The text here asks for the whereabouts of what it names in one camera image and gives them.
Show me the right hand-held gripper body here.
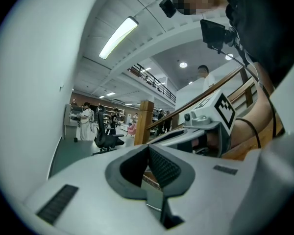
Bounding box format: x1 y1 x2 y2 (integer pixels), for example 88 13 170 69
183 89 236 158

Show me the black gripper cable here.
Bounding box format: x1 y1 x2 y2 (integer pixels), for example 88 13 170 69
210 45 278 149

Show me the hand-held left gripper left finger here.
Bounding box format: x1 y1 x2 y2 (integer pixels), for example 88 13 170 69
23 144 167 235

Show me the black office chair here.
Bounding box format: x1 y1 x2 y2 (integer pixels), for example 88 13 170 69
92 105 125 156

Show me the long ceiling lamp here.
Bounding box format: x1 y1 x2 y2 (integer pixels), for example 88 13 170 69
98 16 139 60

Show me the wooden newel post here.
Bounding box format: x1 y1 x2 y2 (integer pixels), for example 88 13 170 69
134 100 154 146

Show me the black head camera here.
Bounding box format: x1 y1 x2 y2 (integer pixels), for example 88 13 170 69
159 0 177 19

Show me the white storage shelving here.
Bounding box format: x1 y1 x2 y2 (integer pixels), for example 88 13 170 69
98 104 126 122

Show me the pink chair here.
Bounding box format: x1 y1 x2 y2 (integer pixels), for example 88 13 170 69
126 122 138 138

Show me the person's right hand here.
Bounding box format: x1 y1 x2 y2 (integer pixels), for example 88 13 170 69
205 131 221 151

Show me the black head-mounted camera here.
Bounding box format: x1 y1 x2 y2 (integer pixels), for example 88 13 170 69
200 18 236 55

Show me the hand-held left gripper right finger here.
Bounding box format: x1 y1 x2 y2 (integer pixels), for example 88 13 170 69
148 144 263 235

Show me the person's right forearm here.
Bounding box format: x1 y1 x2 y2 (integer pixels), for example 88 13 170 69
231 101 285 154

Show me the black balcony railing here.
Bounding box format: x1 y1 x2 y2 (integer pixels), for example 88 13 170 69
128 63 177 103

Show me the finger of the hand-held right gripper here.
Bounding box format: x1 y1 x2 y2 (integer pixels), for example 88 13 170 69
159 127 196 141
147 136 206 154

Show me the grey cabinet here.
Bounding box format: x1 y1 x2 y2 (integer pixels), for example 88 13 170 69
64 103 79 140

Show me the person's black shirt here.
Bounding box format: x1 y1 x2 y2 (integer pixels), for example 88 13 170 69
220 0 294 88

